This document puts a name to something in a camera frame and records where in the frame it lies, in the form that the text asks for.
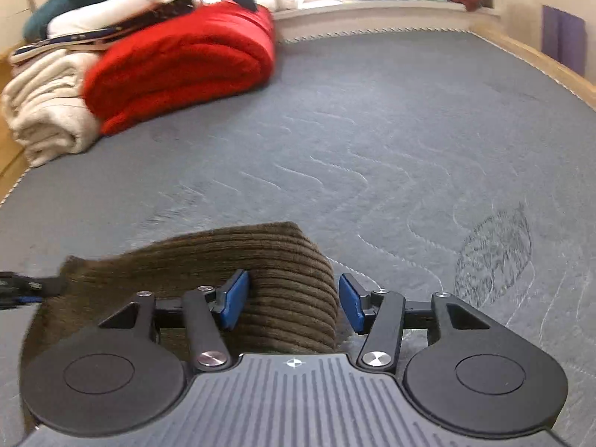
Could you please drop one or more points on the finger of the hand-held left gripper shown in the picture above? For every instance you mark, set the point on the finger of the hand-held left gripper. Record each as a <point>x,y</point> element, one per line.
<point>42,287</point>

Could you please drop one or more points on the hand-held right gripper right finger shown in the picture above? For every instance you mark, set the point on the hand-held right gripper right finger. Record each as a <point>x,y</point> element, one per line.
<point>351,300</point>

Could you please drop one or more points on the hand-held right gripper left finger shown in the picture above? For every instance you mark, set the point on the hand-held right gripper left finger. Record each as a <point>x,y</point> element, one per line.
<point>234,300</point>

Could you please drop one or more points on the grey quilted mattress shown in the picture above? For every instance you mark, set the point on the grey quilted mattress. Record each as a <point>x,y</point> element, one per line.
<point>372,139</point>

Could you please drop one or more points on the beige folded blanket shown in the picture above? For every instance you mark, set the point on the beige folded blanket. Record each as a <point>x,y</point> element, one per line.
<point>46,107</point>

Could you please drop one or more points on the red folded blanket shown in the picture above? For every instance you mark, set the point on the red folded blanket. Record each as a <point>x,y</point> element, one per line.
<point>186,70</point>

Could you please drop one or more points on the dark patterned cloth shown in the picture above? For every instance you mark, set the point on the dark patterned cloth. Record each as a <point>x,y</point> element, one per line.
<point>107,32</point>

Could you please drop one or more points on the wooden bed frame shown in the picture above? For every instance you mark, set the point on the wooden bed frame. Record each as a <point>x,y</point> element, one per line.
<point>535,58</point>

